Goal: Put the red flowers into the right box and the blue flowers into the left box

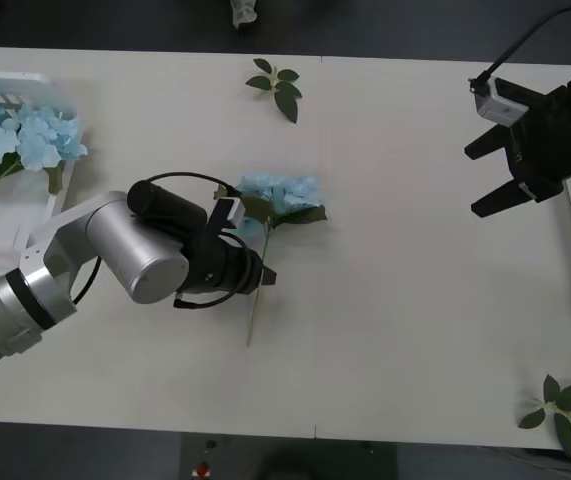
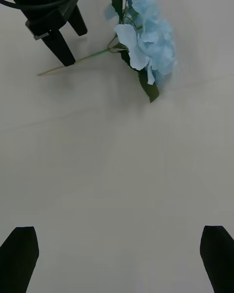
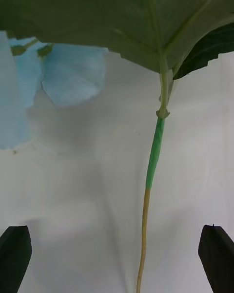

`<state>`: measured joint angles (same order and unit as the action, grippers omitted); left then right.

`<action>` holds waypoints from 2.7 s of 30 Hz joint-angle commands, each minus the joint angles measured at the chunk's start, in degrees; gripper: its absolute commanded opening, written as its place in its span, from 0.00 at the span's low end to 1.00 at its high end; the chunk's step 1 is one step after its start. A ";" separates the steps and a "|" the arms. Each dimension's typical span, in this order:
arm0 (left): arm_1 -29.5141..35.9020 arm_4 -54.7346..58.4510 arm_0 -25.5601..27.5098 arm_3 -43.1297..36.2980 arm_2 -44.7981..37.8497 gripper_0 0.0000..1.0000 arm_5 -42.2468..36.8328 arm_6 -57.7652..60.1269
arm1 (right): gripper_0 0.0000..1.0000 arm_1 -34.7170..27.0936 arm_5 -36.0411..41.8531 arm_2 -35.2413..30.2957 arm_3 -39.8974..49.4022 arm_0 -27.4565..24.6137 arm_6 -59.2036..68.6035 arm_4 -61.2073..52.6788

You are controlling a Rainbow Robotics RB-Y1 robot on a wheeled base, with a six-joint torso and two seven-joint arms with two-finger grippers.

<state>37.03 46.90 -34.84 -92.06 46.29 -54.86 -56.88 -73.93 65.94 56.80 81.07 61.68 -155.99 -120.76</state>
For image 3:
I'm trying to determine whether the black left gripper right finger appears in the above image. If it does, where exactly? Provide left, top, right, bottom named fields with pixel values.
left=197, top=224, right=234, bottom=293

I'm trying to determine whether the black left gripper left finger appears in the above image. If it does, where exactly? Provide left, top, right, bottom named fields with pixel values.
left=0, top=225, right=33, bottom=293

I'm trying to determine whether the pale blue flower with stem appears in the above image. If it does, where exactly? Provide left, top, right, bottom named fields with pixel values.
left=0, top=0, right=234, bottom=293

